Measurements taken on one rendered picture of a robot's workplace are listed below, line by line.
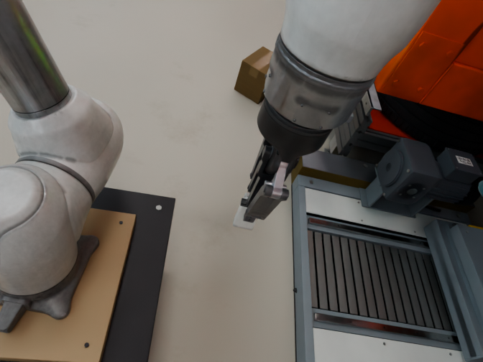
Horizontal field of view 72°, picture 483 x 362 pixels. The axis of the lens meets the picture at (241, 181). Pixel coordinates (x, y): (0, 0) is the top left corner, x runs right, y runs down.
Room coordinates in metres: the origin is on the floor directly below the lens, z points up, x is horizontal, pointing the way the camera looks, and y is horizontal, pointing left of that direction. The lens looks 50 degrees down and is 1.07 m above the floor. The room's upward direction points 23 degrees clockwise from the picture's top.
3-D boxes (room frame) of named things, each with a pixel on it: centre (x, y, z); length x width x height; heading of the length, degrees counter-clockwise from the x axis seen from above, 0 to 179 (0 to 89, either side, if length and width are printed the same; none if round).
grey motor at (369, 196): (1.02, -0.68, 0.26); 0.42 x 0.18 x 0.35; 103
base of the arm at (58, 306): (0.18, 0.31, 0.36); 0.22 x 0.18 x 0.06; 11
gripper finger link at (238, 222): (0.28, -0.03, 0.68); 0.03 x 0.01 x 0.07; 101
